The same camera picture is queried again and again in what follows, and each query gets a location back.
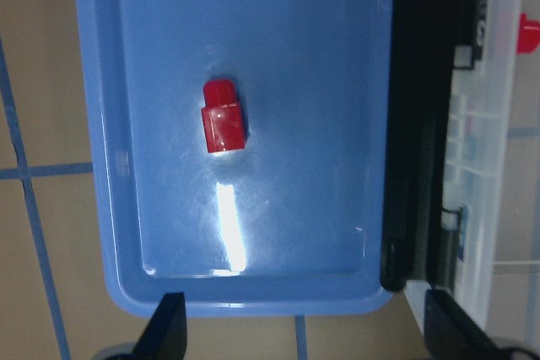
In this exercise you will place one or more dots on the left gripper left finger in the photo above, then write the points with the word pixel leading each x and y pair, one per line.
pixel 165 336

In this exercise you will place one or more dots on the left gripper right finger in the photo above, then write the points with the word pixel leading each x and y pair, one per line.
pixel 449 333

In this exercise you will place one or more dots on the red block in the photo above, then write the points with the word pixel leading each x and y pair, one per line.
pixel 528 35
pixel 222 118

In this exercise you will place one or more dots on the clear plastic storage box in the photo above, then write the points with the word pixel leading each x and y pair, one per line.
pixel 492 173

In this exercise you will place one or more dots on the red block in box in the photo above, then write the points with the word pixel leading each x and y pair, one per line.
pixel 528 35

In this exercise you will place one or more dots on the blue plastic tray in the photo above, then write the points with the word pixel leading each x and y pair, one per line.
pixel 238 152

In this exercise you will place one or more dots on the black box latch handle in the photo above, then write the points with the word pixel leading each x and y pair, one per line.
pixel 430 40

